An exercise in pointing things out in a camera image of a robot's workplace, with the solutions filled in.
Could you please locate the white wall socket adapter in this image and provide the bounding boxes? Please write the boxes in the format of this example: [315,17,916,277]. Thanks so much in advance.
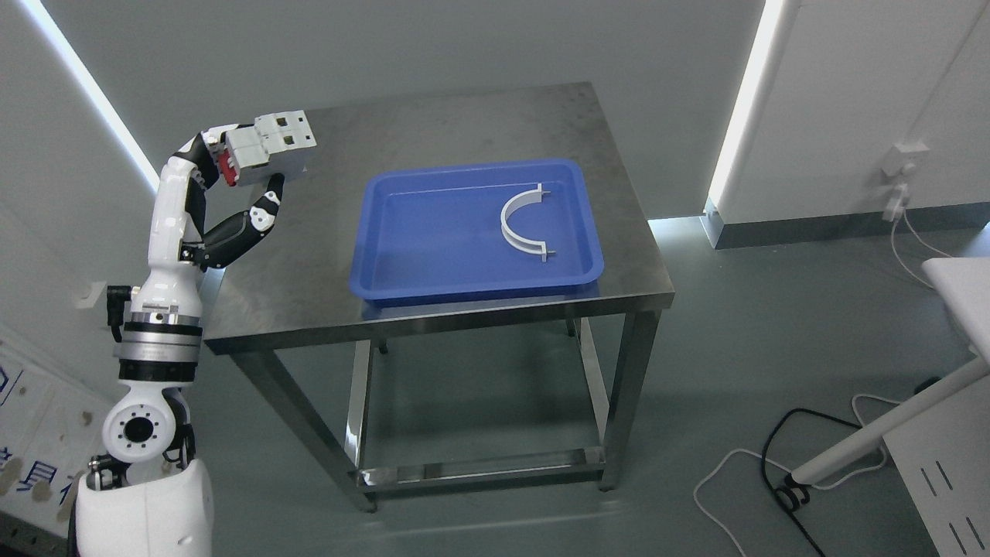
[880,141,930,223]

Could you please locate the white curved pipe clamp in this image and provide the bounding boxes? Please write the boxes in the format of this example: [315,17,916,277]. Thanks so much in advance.
[498,181,555,264]

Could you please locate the white wall plate left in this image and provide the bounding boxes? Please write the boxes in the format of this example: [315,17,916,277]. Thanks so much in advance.
[72,281,108,310]

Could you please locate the white red circuit breaker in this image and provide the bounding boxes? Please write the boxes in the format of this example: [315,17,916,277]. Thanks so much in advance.
[218,110,317,186]

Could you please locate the white cable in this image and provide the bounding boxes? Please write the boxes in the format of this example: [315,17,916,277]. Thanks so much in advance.
[693,209,960,557]

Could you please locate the white cabinet with pole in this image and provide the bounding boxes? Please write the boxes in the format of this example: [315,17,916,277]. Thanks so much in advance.
[775,257,989,556]

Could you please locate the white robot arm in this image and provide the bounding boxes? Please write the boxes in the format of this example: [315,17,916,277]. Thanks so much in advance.
[67,276,215,556]

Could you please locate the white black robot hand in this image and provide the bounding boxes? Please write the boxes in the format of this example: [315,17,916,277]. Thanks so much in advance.
[120,122,287,327]

